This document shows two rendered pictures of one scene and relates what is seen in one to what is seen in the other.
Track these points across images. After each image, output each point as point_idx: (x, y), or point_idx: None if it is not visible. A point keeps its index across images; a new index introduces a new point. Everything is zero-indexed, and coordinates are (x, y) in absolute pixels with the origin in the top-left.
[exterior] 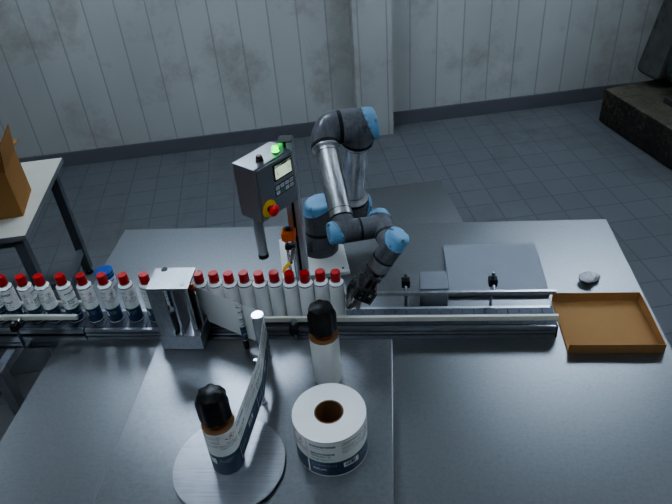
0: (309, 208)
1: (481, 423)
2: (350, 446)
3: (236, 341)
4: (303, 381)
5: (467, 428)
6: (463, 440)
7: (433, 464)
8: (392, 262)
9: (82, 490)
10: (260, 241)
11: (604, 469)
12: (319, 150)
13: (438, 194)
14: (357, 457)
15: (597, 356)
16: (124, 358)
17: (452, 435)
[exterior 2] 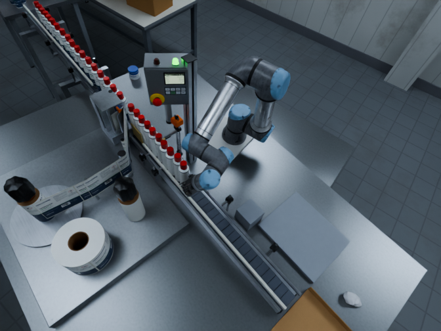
0: (230, 110)
1: (168, 316)
2: (69, 268)
3: (130, 154)
4: None
5: (159, 311)
6: (149, 315)
7: (120, 310)
8: (201, 189)
9: (10, 167)
10: (165, 112)
11: None
12: (224, 81)
13: (340, 155)
14: (79, 273)
15: None
16: (94, 119)
17: (148, 306)
